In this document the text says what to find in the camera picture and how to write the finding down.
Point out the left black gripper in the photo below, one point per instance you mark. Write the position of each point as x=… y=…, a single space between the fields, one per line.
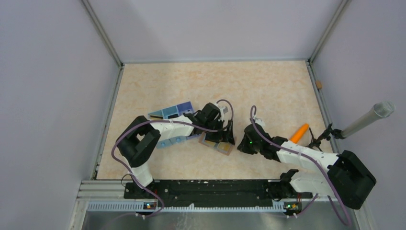
x=226 y=136

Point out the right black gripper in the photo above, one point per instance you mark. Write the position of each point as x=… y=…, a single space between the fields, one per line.
x=243 y=147

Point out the purple blue card box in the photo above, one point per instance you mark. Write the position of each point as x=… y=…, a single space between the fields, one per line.
x=185 y=108

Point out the light blue card box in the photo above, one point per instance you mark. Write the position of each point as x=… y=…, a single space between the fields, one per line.
x=156 y=115

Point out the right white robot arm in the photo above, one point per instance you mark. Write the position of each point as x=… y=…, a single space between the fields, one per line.
x=343 y=175

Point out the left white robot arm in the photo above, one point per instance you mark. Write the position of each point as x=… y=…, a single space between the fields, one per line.
x=165 y=127

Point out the middle blue card box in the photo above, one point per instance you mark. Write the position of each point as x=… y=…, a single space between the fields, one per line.
x=170 y=112

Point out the orange carrot toy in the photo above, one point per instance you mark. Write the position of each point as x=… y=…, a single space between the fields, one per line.
x=298 y=135

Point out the black microphone tripod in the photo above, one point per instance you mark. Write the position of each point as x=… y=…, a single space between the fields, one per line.
x=327 y=134

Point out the small tan block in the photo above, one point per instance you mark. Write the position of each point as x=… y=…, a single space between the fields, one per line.
x=318 y=84

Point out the silver microphone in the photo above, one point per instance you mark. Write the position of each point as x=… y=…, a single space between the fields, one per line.
x=379 y=111

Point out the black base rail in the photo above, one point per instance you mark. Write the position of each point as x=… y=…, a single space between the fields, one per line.
x=215 y=193

